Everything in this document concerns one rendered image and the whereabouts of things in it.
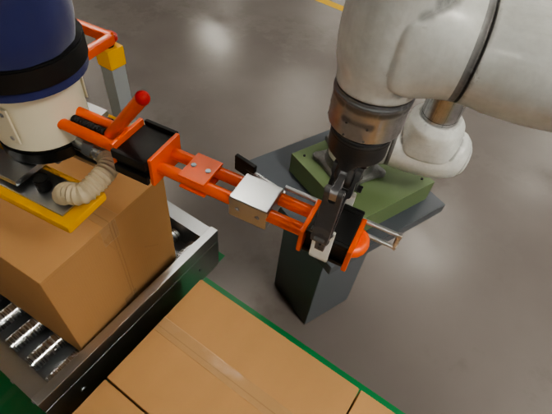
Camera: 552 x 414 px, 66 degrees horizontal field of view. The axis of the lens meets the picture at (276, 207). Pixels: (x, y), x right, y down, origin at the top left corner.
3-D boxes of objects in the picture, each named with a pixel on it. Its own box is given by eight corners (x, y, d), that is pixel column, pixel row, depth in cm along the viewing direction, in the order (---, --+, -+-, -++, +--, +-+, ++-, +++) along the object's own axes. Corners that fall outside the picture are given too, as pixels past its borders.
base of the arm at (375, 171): (348, 134, 151) (351, 121, 147) (387, 176, 139) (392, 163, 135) (304, 148, 144) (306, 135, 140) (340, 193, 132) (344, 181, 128)
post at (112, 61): (139, 227, 219) (93, 45, 143) (149, 219, 223) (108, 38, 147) (149, 234, 217) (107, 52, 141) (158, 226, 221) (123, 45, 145)
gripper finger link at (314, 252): (336, 232, 61) (334, 236, 60) (327, 259, 66) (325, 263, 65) (317, 223, 61) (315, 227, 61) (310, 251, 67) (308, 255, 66)
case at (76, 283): (-52, 256, 137) (-131, 167, 107) (50, 183, 161) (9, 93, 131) (85, 356, 121) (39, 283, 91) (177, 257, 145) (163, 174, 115)
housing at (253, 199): (227, 215, 71) (227, 197, 67) (246, 189, 75) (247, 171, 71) (264, 232, 69) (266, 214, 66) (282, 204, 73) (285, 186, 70)
